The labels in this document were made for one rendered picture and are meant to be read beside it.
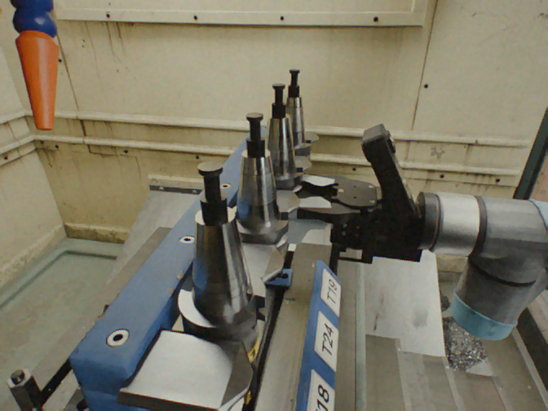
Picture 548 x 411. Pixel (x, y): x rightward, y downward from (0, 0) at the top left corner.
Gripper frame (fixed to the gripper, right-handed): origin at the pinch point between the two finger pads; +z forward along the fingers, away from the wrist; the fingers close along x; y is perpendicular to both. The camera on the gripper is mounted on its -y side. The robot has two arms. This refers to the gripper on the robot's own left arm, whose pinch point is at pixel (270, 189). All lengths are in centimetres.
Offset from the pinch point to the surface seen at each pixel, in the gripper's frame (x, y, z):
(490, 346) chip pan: 30, 52, -49
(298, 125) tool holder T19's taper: 9.4, -5.9, -2.0
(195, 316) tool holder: -24.6, -2.4, 0.1
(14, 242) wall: 39, 49, 91
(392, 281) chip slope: 37, 43, -25
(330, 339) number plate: 0.9, 26.4, -10.1
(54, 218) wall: 56, 51, 91
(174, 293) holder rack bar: -22.7, -2.3, 2.5
